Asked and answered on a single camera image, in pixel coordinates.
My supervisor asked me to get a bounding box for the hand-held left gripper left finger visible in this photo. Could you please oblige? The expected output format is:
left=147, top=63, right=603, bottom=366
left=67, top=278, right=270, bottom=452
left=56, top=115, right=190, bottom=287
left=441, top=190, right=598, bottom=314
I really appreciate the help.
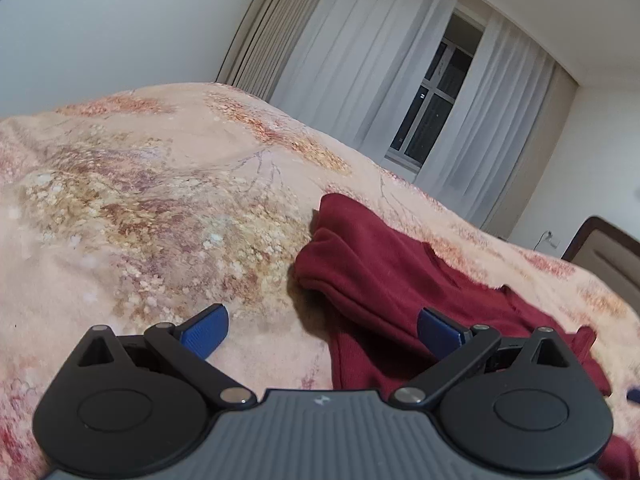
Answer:
left=72, top=303, right=258, bottom=409

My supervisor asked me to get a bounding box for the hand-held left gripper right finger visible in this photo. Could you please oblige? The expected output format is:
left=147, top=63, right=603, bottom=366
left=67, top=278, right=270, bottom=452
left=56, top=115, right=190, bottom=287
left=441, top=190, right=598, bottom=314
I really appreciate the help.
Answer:
left=389, top=307, right=589, bottom=409

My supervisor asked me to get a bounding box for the brown padded headboard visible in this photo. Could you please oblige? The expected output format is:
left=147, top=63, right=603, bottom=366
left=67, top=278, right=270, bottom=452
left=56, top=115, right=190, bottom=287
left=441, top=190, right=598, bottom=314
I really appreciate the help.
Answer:
left=561, top=216, right=640, bottom=307

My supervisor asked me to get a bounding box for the floral blanket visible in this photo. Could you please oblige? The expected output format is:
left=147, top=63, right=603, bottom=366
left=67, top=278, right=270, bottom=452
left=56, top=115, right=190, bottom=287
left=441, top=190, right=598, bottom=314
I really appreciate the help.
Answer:
left=0, top=81, right=640, bottom=480

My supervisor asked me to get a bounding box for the white sheer curtain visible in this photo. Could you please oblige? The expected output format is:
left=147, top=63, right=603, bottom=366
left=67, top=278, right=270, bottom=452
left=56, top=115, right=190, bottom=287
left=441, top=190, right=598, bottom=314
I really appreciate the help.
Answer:
left=414, top=10, right=560, bottom=231
left=269, top=0, right=462, bottom=162

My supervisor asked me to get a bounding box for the dark red garment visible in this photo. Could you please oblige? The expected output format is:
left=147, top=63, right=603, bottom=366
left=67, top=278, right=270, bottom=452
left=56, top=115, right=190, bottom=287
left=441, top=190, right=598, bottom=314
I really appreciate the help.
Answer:
left=292, top=193, right=632, bottom=480

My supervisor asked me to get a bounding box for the window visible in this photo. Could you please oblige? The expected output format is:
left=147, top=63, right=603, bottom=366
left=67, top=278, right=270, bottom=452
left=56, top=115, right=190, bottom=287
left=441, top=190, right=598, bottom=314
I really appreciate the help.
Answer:
left=386, top=7, right=490, bottom=173

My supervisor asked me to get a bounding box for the beige drape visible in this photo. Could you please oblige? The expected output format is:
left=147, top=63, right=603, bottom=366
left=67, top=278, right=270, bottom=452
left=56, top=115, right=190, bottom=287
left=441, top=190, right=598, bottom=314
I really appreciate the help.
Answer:
left=479, top=64, right=582, bottom=242
left=215, top=0, right=351, bottom=107

